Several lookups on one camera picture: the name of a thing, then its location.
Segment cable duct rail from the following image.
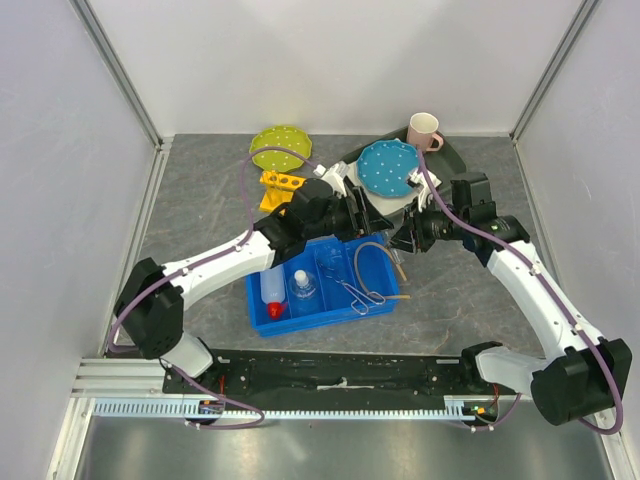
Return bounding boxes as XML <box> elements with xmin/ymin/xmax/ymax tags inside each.
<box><xmin>92</xmin><ymin>398</ymin><xmax>475</xmax><ymax>421</ymax></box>

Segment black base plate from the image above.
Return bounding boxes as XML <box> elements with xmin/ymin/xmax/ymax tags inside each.
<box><xmin>162</xmin><ymin>349</ymin><xmax>521</xmax><ymax>399</ymax></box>

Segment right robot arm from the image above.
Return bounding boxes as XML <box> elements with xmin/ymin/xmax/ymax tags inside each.
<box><xmin>391</xmin><ymin>170</ymin><xmax>632</xmax><ymax>434</ymax></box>

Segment yellow rubber tube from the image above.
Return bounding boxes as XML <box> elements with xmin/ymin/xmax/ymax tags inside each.
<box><xmin>353</xmin><ymin>241</ymin><xmax>412</xmax><ymax>303</ymax></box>

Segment blue dotted plate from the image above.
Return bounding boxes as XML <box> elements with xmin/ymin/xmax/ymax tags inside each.
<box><xmin>356</xmin><ymin>139</ymin><xmax>419</xmax><ymax>198</ymax></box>

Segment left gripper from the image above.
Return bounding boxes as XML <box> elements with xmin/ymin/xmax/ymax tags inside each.
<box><xmin>305</xmin><ymin>186</ymin><xmax>394</xmax><ymax>244</ymax></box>

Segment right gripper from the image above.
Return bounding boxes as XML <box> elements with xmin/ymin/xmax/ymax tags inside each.
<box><xmin>385</xmin><ymin>196</ymin><xmax>468</xmax><ymax>255</ymax></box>

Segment dark green tray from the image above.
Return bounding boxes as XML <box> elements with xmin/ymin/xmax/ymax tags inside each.
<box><xmin>340</xmin><ymin>126</ymin><xmax>467</xmax><ymax>218</ymax></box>

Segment white square plate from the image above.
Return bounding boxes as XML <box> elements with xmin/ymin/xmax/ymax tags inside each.
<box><xmin>347</xmin><ymin>161</ymin><xmax>410</xmax><ymax>216</ymax></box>

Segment pink mug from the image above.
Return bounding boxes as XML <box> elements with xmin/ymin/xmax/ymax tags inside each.
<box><xmin>406</xmin><ymin>112</ymin><xmax>444</xmax><ymax>153</ymax></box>

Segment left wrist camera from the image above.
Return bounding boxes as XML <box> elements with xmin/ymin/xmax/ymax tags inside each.
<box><xmin>313</xmin><ymin>161</ymin><xmax>352</xmax><ymax>198</ymax></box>

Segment metal crucible tongs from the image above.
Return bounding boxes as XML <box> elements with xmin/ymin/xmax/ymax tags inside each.
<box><xmin>316</xmin><ymin>258</ymin><xmax>386</xmax><ymax>316</ymax></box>

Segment glass flask white stopper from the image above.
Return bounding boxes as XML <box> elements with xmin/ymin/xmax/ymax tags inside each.
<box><xmin>290</xmin><ymin>269</ymin><xmax>317</xmax><ymax>301</ymax></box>

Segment blue plastic organizer tray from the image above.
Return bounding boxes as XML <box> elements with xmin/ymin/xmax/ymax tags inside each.
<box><xmin>245</xmin><ymin>234</ymin><xmax>400</xmax><ymax>337</ymax></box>

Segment clear test tube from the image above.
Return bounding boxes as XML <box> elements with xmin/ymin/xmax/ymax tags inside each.
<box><xmin>381</xmin><ymin>230</ymin><xmax>404</xmax><ymax>265</ymax></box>

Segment wash bottle red cap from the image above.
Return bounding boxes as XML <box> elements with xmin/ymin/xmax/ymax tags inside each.
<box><xmin>259</xmin><ymin>265</ymin><xmax>287</xmax><ymax>320</ymax></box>

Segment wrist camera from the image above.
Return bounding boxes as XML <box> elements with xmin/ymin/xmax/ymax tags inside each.
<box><xmin>406</xmin><ymin>168</ymin><xmax>442</xmax><ymax>212</ymax></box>
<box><xmin>313</xmin><ymin>161</ymin><xmax>352</xmax><ymax>198</ymax></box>

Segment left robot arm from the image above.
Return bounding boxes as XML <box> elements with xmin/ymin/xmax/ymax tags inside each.
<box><xmin>114</xmin><ymin>179</ymin><xmax>393</xmax><ymax>393</ymax></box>

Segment yellow test tube rack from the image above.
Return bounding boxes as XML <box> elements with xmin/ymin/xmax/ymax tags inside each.
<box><xmin>259</xmin><ymin>170</ymin><xmax>305</xmax><ymax>213</ymax></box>

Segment green dotted plate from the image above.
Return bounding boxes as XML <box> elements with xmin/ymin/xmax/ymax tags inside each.
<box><xmin>249</xmin><ymin>125</ymin><xmax>312</xmax><ymax>173</ymax></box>

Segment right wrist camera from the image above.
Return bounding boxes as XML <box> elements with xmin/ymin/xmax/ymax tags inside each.
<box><xmin>406</xmin><ymin>168</ymin><xmax>442</xmax><ymax>212</ymax></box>

